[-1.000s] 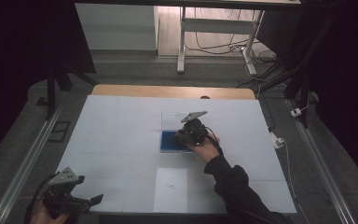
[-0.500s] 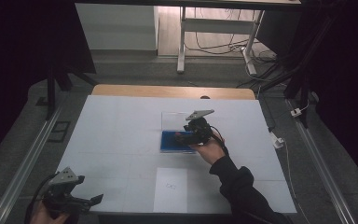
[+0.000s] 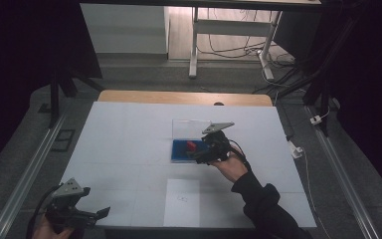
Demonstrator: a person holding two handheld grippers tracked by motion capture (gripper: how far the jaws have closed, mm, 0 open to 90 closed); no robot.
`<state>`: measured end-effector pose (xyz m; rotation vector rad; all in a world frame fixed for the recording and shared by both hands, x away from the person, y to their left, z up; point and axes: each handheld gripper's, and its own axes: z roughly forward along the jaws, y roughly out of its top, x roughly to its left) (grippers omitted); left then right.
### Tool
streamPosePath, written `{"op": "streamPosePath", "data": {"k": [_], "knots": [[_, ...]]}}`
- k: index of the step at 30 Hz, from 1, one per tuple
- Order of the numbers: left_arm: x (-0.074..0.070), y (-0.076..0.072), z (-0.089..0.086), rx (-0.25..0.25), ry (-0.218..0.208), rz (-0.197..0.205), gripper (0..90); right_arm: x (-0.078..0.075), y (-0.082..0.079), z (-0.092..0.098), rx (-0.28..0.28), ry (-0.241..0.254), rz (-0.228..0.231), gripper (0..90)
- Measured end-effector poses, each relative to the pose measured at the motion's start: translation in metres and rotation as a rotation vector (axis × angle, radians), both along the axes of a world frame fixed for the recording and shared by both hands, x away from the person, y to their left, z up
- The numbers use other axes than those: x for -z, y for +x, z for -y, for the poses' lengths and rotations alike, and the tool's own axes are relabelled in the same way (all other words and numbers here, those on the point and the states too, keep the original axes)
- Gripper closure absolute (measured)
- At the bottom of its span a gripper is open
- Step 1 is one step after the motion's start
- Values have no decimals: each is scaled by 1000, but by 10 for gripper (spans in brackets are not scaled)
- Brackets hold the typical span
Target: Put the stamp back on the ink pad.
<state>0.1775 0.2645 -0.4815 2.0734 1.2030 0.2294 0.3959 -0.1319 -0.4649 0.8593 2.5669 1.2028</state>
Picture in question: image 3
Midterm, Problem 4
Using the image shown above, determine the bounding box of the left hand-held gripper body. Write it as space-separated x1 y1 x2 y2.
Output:
45 177 97 231

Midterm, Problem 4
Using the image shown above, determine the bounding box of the person's right hand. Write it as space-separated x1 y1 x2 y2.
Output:
209 153 251 184

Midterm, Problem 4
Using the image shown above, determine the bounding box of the white paper sheet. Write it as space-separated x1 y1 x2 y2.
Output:
163 178 201 229

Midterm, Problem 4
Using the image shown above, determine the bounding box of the black tripod stand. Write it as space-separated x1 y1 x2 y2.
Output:
48 64 105 129

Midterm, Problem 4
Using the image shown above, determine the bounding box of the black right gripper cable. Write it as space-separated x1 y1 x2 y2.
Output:
228 138 253 171

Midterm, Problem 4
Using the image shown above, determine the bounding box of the tangle of floor cables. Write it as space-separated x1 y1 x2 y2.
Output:
197 8 307 96

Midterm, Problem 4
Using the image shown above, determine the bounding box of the aluminium floor rail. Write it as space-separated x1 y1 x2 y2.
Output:
303 105 382 239
0 113 68 239

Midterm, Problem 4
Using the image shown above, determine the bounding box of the person's left hand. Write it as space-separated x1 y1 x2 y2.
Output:
32 214 77 239

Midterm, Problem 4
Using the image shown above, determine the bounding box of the white power plug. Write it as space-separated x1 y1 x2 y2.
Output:
287 140 304 159

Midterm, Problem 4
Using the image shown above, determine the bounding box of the black metal stand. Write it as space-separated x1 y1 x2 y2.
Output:
277 13 362 137

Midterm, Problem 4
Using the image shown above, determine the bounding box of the wooden table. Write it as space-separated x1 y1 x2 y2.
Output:
97 89 274 108

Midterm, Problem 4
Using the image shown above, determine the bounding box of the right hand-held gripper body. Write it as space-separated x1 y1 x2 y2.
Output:
201 120 237 164

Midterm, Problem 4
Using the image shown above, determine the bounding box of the white cabinet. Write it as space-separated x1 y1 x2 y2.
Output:
79 3 170 55

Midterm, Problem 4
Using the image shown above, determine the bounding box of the blue box with clear lid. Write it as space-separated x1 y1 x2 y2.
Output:
170 119 213 164

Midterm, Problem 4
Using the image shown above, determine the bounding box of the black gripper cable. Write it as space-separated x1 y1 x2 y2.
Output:
228 138 253 171
25 183 63 239

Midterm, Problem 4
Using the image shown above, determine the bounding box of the white metal desk frame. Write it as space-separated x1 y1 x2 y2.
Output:
188 6 284 82

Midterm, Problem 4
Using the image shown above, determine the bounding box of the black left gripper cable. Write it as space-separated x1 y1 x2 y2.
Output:
25 183 63 239

